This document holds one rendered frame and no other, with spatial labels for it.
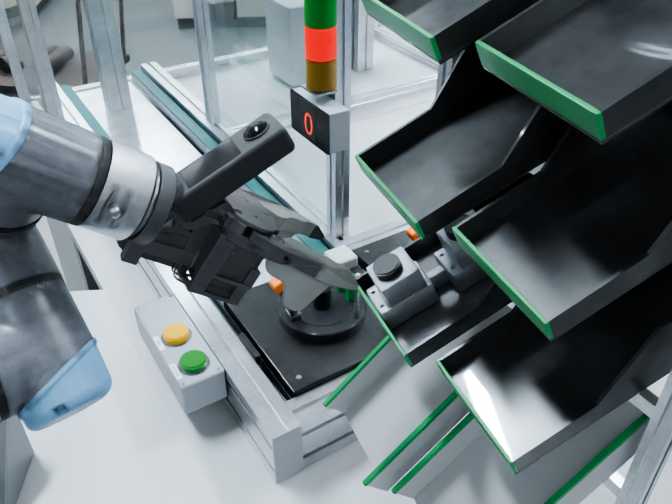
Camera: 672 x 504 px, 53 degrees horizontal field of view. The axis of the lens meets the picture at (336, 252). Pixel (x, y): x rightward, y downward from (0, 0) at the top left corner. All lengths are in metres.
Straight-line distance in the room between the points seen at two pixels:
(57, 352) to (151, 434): 0.54
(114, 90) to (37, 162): 1.41
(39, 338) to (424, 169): 0.37
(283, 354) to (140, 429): 0.25
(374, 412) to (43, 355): 0.45
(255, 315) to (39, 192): 0.61
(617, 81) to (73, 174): 0.38
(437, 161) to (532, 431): 0.26
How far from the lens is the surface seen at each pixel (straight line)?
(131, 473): 1.06
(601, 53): 0.50
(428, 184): 0.64
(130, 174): 0.55
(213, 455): 1.05
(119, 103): 1.95
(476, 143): 0.67
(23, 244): 0.60
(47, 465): 1.11
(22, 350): 0.57
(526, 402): 0.66
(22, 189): 0.53
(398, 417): 0.86
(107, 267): 1.43
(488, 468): 0.80
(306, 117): 1.13
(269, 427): 0.94
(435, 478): 0.83
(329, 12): 1.06
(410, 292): 0.71
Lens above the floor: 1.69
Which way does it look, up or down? 37 degrees down
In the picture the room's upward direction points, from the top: straight up
